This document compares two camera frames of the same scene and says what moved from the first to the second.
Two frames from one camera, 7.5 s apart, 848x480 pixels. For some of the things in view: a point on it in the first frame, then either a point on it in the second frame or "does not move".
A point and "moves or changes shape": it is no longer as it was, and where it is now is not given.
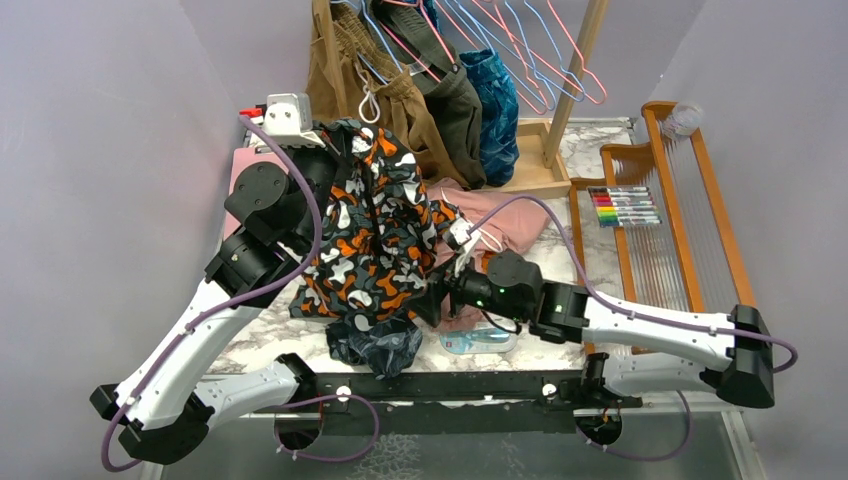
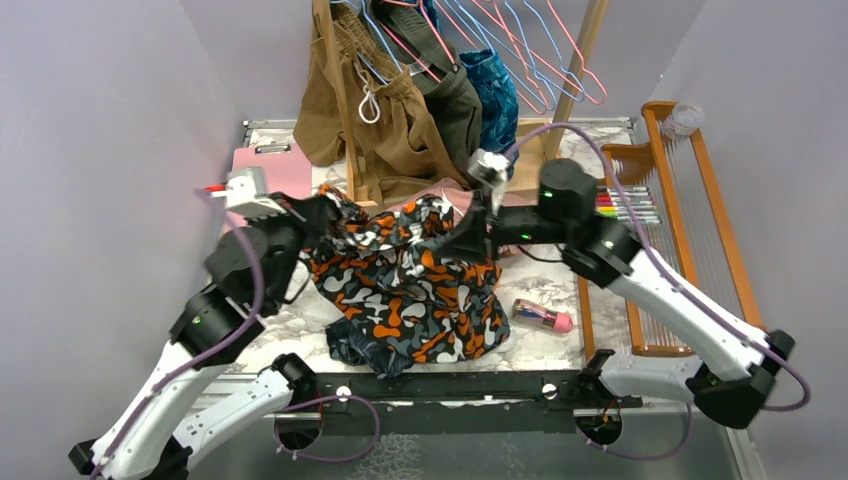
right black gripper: [427, 301] → [470, 239]
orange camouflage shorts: [380, 233] moves or changes shape
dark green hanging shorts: [451, 94] does not move
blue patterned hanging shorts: [499, 133] does not move
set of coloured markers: [624, 206] does not move
